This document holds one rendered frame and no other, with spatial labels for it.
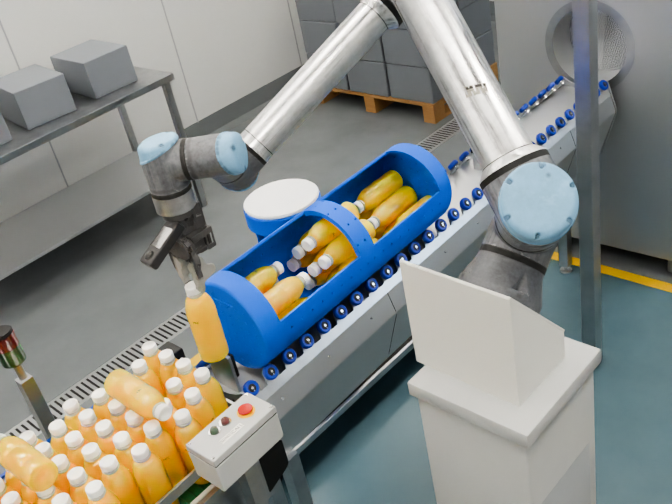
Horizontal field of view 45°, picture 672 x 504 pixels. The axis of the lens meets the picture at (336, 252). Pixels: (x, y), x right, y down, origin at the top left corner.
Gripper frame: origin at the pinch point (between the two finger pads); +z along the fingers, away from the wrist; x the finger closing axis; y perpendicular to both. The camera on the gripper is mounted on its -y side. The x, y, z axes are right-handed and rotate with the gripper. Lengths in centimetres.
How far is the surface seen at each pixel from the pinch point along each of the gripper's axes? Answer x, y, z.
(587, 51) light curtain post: -19, 156, -4
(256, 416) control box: -18.4, -5.1, 27.4
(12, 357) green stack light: 47, -30, 19
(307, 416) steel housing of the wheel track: 4, 26, 64
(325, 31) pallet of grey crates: 279, 334, 70
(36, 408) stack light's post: 48, -30, 38
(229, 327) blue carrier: 14.5, 15.6, 27.8
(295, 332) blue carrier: 1.0, 26.8, 32.0
